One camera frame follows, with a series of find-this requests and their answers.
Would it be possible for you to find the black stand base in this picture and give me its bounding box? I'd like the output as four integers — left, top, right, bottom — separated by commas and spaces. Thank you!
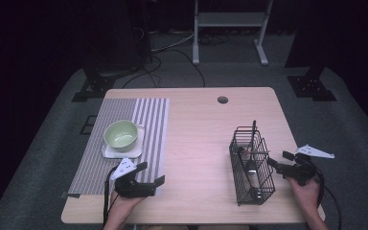
71, 65, 118, 104
287, 61, 337, 103

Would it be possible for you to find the black wire basket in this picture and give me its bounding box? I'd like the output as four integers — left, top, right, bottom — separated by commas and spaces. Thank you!
228, 126, 277, 206

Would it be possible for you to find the metal utensil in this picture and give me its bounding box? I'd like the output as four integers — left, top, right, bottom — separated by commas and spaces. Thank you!
246, 159, 261, 180

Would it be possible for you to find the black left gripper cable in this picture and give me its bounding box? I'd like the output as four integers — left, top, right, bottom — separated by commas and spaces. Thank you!
102, 165, 120, 226

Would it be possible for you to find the grey striped placemat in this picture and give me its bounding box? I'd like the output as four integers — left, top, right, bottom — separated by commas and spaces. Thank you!
67, 97, 171, 196

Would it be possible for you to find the white metal stand frame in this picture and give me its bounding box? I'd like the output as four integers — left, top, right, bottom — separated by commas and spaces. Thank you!
192, 0, 274, 67

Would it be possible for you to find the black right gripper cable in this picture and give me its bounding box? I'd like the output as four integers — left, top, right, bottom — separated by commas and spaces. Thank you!
306, 159, 343, 230

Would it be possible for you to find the black handled utensil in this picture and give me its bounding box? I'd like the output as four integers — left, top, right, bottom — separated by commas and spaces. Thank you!
248, 120, 258, 161

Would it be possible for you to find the grey floor cable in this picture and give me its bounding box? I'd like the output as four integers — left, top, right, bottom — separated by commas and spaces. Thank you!
150, 33, 196, 54

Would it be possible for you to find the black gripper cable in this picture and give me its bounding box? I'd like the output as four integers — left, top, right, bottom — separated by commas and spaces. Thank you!
306, 159, 343, 230
102, 165, 120, 226

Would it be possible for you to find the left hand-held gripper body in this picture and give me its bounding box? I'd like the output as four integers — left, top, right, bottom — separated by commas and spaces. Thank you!
110, 157, 157, 199

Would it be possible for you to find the light green bowl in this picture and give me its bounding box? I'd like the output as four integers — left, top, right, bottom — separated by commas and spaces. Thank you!
103, 120, 139, 153

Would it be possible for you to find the white square plate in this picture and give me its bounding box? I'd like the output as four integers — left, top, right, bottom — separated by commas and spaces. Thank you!
101, 124, 146, 160

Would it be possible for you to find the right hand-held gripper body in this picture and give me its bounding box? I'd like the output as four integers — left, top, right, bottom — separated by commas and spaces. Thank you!
277, 144, 335, 187

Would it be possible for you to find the person's right hand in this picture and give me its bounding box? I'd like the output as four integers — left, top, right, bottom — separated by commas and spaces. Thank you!
287, 177, 322, 214

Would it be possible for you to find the wooden handled utensil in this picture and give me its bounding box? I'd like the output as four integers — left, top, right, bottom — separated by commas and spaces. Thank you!
239, 149, 271, 156

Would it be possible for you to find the person's left hand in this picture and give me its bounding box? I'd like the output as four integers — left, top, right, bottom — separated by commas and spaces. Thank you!
107, 190, 146, 219

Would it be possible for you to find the black floor cable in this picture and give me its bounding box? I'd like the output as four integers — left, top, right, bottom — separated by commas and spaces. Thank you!
121, 47, 206, 89

